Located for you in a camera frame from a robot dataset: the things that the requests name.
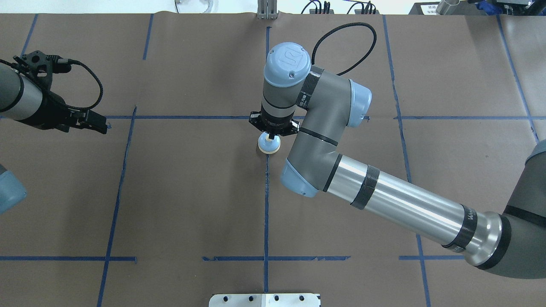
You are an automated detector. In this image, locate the left black connector block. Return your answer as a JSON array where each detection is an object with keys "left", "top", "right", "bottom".
[{"left": 300, "top": 0, "right": 335, "bottom": 15}]

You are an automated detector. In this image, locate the black box with label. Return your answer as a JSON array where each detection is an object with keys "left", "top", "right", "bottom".
[{"left": 408, "top": 0, "right": 473, "bottom": 16}]

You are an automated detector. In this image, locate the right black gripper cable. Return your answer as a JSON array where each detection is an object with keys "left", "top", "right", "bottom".
[{"left": 311, "top": 22, "right": 378, "bottom": 77}]

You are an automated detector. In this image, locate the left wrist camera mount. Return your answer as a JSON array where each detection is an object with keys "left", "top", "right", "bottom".
[{"left": 12, "top": 50, "right": 72, "bottom": 90}]

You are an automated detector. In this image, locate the white camera mast base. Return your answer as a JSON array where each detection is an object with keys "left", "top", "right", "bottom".
[{"left": 208, "top": 293, "right": 322, "bottom": 307}]

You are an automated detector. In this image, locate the aluminium frame post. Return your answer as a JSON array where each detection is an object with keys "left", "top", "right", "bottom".
[{"left": 257, "top": 0, "right": 279, "bottom": 20}]

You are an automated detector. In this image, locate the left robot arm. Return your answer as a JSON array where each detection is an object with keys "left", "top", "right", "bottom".
[{"left": 1, "top": 55, "right": 108, "bottom": 134}]

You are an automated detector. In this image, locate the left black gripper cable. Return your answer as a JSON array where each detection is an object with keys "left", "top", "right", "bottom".
[{"left": 51, "top": 58, "right": 105, "bottom": 110}]

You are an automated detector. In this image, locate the blue white call bell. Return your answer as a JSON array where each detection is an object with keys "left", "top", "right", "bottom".
[{"left": 257, "top": 132, "right": 281, "bottom": 155}]

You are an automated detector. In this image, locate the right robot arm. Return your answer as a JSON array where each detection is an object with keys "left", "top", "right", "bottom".
[{"left": 250, "top": 42, "right": 546, "bottom": 278}]

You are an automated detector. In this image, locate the silver metal cylinder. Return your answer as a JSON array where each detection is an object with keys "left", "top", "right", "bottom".
[{"left": 436, "top": 0, "right": 460, "bottom": 15}]

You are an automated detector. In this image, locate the brown paper table cover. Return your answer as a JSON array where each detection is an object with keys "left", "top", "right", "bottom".
[{"left": 1, "top": 12, "right": 545, "bottom": 307}]

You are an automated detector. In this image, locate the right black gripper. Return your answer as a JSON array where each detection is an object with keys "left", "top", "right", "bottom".
[{"left": 248, "top": 110, "right": 300, "bottom": 141}]

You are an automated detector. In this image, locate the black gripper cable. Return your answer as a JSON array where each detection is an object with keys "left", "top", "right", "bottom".
[
  {"left": 51, "top": 58, "right": 105, "bottom": 110},
  {"left": 311, "top": 22, "right": 378, "bottom": 77}
]

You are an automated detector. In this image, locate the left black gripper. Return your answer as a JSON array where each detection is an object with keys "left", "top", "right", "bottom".
[{"left": 26, "top": 89, "right": 108, "bottom": 135}]

